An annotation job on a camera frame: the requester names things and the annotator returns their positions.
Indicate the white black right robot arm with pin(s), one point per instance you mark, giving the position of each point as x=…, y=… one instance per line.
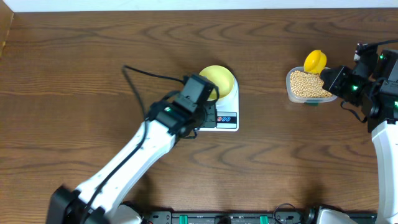
x=372, y=86

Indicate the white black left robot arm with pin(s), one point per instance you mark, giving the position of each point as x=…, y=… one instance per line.
x=100, y=198

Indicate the clear plastic bean container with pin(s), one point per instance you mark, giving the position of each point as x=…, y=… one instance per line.
x=295, y=99

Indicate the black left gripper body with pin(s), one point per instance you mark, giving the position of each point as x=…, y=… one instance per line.
x=205, y=116

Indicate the black rail with green clamps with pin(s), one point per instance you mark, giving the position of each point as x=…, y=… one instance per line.
x=284, y=213

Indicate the yellow plastic bowl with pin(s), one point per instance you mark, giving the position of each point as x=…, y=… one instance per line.
x=222, y=78

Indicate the yellow measuring scoop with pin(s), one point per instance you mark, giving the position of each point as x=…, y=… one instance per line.
x=315, y=62

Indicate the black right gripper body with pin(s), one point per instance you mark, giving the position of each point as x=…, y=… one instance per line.
x=345, y=84

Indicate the dried yellow beans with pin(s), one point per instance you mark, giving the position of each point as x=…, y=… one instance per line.
x=307, y=85

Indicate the white digital kitchen scale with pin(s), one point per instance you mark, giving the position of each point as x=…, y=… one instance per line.
x=227, y=112

